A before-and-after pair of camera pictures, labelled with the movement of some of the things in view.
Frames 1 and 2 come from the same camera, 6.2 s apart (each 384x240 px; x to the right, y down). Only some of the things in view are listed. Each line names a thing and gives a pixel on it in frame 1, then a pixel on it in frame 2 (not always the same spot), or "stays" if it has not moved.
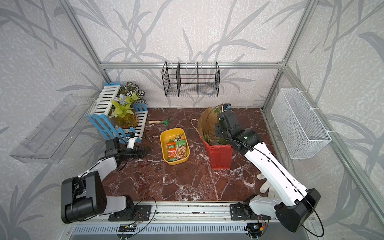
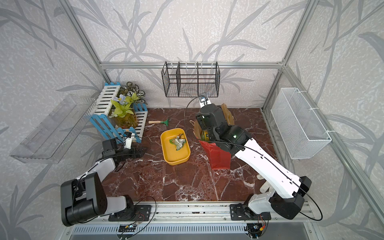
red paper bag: [220, 152] stays
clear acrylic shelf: [52, 139] stays
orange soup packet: [176, 148] -> [206, 138]
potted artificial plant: [123, 113] stays
